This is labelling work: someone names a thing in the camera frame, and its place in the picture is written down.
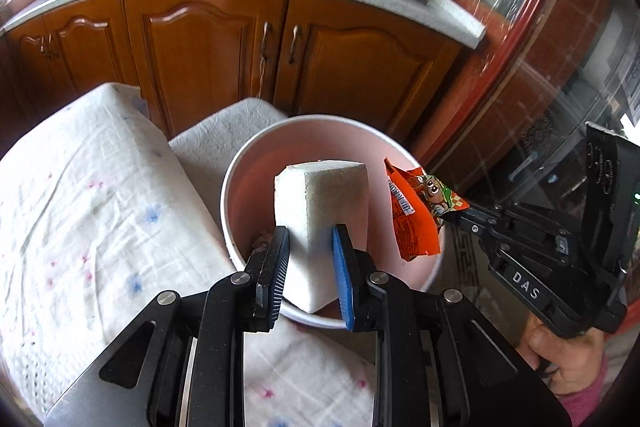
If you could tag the pink waste bin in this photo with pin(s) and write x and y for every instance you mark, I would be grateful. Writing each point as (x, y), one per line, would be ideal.
(260, 167)

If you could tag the red framed glass door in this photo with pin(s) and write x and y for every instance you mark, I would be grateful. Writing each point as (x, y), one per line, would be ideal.
(540, 32)

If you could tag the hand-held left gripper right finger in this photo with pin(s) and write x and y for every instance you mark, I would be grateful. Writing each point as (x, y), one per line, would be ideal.
(342, 277)

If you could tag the wooden base cabinets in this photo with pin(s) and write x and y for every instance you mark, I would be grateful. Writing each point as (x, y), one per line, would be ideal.
(200, 57)

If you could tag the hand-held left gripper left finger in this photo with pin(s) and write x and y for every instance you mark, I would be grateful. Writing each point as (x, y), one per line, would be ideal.
(276, 269)

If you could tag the orange snack wrapper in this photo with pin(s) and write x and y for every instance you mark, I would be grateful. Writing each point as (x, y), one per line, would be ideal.
(415, 217)

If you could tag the person's right hand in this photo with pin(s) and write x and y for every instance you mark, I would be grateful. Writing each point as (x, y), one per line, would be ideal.
(565, 357)

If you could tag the floral white tablecloth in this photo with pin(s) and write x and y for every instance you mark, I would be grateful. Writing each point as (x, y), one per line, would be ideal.
(100, 207)

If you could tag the white embossed cloth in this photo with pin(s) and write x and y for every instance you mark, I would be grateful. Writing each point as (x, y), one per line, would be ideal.
(210, 142)

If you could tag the white foam block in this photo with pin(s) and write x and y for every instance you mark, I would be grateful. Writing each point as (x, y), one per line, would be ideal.
(320, 207)

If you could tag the person's right forearm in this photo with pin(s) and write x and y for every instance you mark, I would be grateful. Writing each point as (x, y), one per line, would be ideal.
(585, 407)

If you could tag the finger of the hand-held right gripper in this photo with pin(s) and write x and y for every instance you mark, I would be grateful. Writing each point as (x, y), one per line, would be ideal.
(480, 213)
(492, 247)

